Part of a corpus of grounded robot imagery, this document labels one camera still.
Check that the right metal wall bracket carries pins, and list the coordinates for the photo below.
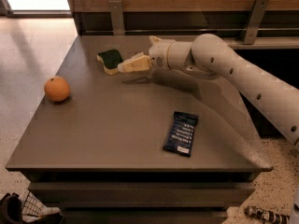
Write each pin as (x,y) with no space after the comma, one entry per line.
(257,12)

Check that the left metal wall bracket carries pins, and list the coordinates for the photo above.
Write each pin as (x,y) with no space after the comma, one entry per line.
(117,19)

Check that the horizontal metal rail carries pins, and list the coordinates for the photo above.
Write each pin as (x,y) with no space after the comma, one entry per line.
(266,32)

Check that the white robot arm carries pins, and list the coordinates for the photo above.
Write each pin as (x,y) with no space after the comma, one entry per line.
(208,56)

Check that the metal wall bracket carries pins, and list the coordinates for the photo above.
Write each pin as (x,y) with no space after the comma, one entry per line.
(257,12)
(117,19)

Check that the grey table with drawers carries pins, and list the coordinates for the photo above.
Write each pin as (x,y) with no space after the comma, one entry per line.
(99,156)

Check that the dark blue snack bar wrapper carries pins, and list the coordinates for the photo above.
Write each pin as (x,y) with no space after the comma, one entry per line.
(180,136)

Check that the green and yellow sponge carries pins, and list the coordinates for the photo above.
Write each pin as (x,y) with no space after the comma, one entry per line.
(110,60)

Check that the black and white striped cylinder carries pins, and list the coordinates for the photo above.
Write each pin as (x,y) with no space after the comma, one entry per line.
(266,216)

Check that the black and white wire basket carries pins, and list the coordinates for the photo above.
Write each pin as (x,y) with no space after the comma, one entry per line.
(27,210)

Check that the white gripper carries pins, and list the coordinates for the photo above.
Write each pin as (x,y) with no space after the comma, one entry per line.
(158,56)

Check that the orange fruit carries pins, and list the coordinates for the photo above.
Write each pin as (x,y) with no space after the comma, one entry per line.
(57,89)

